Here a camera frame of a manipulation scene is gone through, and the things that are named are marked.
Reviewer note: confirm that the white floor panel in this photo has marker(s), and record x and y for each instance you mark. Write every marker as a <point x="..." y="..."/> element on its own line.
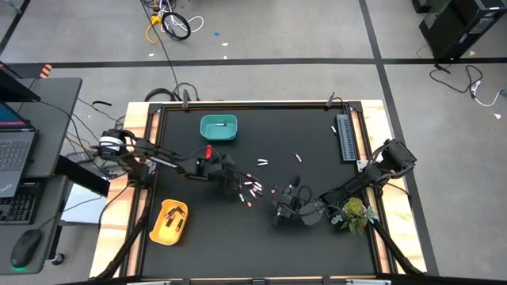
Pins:
<point x="81" y="206"/>

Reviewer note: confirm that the black frame strut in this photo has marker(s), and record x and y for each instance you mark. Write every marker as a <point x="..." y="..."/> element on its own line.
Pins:
<point x="126" y="241"/>
<point x="396" y="249"/>

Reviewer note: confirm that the silver aluminium rail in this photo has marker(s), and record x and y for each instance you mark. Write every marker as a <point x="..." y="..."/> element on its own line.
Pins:
<point x="368" y="282"/>
<point x="148" y="282"/>

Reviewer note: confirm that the teal plastic bin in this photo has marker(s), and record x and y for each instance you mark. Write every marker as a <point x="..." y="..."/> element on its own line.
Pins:
<point x="218" y="132"/>

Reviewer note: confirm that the yellow plastic bin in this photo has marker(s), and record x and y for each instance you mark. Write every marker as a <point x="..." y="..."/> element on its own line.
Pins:
<point x="162" y="233"/>

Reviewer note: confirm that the artificial green plant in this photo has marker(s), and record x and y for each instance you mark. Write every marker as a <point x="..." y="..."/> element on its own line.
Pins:
<point x="352" y="215"/>

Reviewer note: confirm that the grey laptop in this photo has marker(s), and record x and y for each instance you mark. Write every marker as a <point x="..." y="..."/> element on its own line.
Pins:
<point x="16" y="150"/>

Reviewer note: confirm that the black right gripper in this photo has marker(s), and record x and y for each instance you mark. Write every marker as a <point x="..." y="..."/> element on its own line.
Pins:
<point x="291" y="204"/>

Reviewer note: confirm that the black desk caster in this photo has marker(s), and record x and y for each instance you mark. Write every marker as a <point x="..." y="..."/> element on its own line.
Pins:
<point x="58" y="259"/>

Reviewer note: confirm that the black keyboard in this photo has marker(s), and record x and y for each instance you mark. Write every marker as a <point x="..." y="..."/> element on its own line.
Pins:
<point x="17" y="207"/>

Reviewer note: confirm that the black desk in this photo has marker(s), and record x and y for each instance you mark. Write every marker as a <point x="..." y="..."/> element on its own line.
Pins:
<point x="55" y="118"/>

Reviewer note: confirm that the black desk crossbar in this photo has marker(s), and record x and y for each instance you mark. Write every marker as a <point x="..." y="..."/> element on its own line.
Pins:
<point x="89" y="186"/>

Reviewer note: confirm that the black computer mouse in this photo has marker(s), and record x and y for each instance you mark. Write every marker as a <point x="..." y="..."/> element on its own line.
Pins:
<point x="25" y="248"/>

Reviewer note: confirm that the silver metal bracket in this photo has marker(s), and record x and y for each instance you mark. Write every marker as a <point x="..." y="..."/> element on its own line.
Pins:
<point x="361" y="165"/>

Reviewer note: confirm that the grey multi-port hub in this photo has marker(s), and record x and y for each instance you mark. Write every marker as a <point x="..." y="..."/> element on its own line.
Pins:
<point x="346" y="138"/>

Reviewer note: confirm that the black computer cabinet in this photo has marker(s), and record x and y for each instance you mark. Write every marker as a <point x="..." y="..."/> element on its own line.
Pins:
<point x="459" y="27"/>

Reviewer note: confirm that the black table mat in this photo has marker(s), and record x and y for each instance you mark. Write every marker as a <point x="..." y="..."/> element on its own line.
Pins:
<point x="237" y="245"/>

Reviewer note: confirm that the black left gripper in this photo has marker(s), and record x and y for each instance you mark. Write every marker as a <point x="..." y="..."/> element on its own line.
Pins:
<point x="223" y="166"/>

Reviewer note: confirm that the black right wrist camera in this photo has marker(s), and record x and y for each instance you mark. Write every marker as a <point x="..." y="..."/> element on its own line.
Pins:
<point x="294" y="182"/>

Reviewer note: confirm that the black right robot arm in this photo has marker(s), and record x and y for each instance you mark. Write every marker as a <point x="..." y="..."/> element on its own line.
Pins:
<point x="380" y="170"/>

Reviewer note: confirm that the black monitor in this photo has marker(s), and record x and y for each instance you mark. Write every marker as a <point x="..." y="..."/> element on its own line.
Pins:
<point x="16" y="89"/>

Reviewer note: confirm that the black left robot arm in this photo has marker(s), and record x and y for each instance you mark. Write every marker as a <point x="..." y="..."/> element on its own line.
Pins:
<point x="158" y="156"/>

